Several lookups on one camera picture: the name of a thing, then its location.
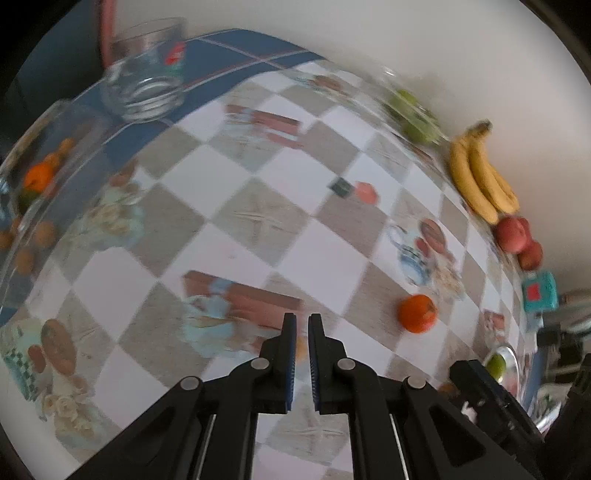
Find stainless steel basin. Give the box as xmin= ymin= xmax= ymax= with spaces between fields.
xmin=482 ymin=344 xmax=566 ymax=432

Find checkered printed tablecloth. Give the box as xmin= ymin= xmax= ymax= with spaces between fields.
xmin=0 ymin=28 xmax=543 ymax=480

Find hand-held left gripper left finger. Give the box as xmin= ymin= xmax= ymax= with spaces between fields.
xmin=90 ymin=313 xmax=297 ymax=480

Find orange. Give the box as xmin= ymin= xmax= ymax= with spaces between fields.
xmin=24 ymin=164 xmax=55 ymax=192
xmin=398 ymin=294 xmax=437 ymax=334

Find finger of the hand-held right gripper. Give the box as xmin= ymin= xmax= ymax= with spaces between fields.
xmin=450 ymin=360 xmax=546 ymax=446

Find clear glass bowl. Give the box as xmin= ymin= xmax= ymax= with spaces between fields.
xmin=0 ymin=99 xmax=139 ymax=319

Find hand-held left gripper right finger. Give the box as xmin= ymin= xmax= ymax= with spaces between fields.
xmin=308 ymin=313 xmax=536 ymax=480

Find clear glass cup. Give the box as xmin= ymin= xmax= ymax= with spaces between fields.
xmin=99 ymin=17 xmax=188 ymax=123

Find teal box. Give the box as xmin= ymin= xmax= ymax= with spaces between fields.
xmin=522 ymin=271 xmax=559 ymax=315

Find red bar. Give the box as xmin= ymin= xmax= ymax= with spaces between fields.
xmin=98 ymin=0 xmax=117 ymax=65

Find red apple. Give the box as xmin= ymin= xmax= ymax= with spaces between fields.
xmin=495 ymin=216 xmax=532 ymax=254
xmin=517 ymin=240 xmax=544 ymax=271

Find dark stand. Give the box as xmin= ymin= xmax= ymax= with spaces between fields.
xmin=531 ymin=286 xmax=591 ymax=384

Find yellow banana bunch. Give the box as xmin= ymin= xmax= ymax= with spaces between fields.
xmin=449 ymin=120 xmax=520 ymax=226

